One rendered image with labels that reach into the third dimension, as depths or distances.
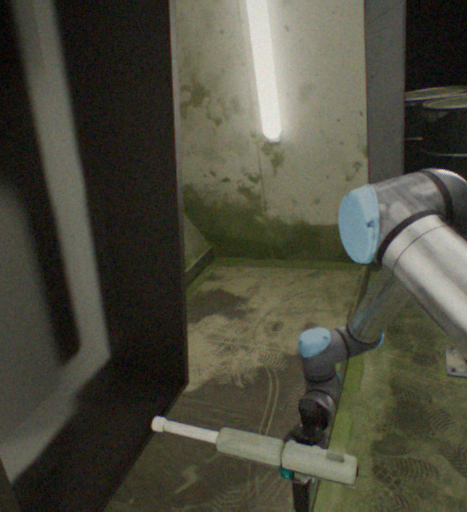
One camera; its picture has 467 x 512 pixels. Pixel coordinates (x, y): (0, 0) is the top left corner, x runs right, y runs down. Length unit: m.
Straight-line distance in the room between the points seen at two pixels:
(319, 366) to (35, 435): 0.77
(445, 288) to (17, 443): 1.09
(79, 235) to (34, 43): 0.48
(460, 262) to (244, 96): 2.14
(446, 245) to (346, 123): 1.91
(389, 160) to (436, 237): 1.89
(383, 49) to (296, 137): 0.62
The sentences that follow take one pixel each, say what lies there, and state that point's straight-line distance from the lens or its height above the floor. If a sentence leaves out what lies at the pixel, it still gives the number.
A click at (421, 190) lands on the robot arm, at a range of 0.69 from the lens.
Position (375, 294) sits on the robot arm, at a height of 0.79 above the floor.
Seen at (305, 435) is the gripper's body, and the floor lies 0.50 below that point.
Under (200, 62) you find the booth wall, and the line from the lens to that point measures 2.70.
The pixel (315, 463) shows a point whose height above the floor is 0.55.
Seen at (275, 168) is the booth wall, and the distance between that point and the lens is 2.61.
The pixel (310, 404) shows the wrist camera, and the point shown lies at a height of 0.58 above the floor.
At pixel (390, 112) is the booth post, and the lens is 2.43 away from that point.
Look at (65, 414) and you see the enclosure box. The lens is 1.32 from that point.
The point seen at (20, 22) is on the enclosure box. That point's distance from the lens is 1.11.
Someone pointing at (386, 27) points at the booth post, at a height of 1.36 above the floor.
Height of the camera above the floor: 1.30
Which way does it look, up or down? 25 degrees down
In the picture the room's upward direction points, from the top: 10 degrees counter-clockwise
